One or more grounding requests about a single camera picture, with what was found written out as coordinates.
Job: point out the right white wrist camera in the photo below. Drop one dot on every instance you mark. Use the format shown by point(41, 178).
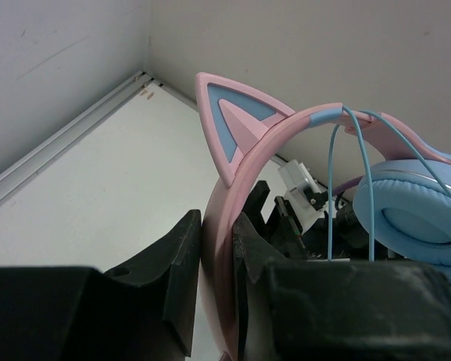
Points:
point(308, 201)

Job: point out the aluminium table frame rail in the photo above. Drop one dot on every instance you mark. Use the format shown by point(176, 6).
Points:
point(34, 162)

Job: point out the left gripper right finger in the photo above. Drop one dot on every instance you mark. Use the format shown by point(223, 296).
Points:
point(291, 309)

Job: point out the pink blue cat-ear headphones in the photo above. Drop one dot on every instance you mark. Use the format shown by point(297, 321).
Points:
point(403, 202)

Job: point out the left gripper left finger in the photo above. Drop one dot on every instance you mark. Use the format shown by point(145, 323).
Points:
point(141, 309)

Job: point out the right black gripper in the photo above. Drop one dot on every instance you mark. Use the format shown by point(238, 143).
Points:
point(350, 240)

